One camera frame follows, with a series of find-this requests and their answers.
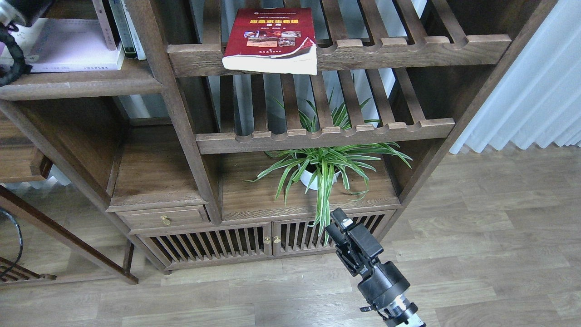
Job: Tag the dark spine book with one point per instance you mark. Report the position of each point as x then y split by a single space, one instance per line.
123 28

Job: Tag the pale lavender paperback book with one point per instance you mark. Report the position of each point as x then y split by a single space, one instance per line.
67 45

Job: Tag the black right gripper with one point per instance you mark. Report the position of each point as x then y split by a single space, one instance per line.
382 285

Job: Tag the red paperback book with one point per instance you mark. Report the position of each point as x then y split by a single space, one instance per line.
277 40

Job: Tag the white plant pot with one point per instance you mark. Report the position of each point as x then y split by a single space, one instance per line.
309 177

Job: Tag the white sheer curtain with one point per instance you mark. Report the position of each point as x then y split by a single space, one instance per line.
538 101

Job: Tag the brass drawer knob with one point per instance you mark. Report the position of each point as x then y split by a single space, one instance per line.
165 220

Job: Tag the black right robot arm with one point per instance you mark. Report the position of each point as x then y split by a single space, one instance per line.
408 319

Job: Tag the maroon book white characters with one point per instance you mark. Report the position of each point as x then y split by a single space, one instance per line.
105 24

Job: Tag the spider plant green leaves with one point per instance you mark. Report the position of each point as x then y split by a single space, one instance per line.
347 157

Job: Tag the dark wooden bookshelf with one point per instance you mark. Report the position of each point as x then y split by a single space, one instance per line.
179 135

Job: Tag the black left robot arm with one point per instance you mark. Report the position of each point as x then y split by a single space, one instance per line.
11 14

